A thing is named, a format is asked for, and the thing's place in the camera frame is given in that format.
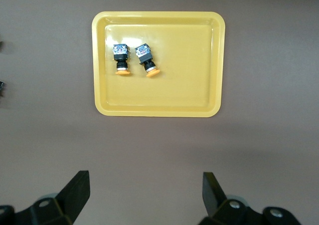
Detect yellow mushroom push button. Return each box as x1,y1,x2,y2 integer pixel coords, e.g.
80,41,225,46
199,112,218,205
113,44,131,76
135,43,161,78

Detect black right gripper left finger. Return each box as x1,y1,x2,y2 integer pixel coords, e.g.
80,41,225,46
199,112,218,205
14,170,90,225

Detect yellow plastic tray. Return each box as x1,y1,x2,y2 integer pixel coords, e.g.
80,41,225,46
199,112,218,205
91,11,226,118

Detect brown table cover sheet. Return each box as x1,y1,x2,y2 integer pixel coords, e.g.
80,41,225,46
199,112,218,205
0,0,319,225

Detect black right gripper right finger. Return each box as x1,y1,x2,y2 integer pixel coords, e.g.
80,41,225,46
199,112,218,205
198,172,266,225

